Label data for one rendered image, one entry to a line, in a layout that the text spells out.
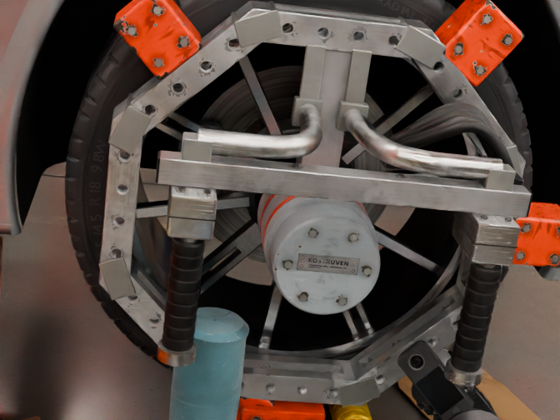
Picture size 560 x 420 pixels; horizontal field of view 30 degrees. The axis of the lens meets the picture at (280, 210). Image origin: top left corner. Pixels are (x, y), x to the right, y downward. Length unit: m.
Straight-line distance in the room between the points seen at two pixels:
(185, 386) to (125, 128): 0.33
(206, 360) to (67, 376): 1.38
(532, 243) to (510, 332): 1.82
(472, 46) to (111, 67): 0.46
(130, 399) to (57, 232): 1.05
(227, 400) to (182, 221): 0.30
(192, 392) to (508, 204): 0.45
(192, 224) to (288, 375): 0.41
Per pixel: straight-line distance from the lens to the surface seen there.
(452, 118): 1.25
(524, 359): 3.11
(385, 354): 1.49
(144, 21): 1.29
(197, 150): 1.13
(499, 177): 1.20
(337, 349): 1.56
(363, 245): 1.24
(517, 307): 3.45
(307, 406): 1.51
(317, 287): 1.25
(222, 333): 1.29
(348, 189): 1.16
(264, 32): 1.29
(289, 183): 1.15
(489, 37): 1.35
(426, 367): 1.41
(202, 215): 1.12
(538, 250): 1.46
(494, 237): 1.19
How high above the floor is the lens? 1.33
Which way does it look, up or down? 20 degrees down
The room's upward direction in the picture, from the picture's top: 8 degrees clockwise
